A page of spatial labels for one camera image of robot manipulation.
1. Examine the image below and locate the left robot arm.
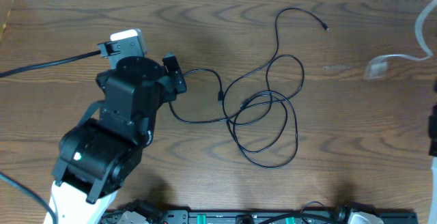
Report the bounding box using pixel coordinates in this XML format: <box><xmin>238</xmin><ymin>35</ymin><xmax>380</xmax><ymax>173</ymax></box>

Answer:
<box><xmin>44</xmin><ymin>54</ymin><xmax>186</xmax><ymax>223</ymax></box>

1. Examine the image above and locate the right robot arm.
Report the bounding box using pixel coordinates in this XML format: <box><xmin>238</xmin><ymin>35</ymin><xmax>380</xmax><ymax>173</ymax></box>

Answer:
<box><xmin>427</xmin><ymin>104</ymin><xmax>436</xmax><ymax>224</ymax></box>

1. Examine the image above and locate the white USB cable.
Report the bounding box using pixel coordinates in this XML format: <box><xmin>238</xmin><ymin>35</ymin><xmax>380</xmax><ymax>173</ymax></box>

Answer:
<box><xmin>363</xmin><ymin>0</ymin><xmax>437</xmax><ymax>81</ymax></box>

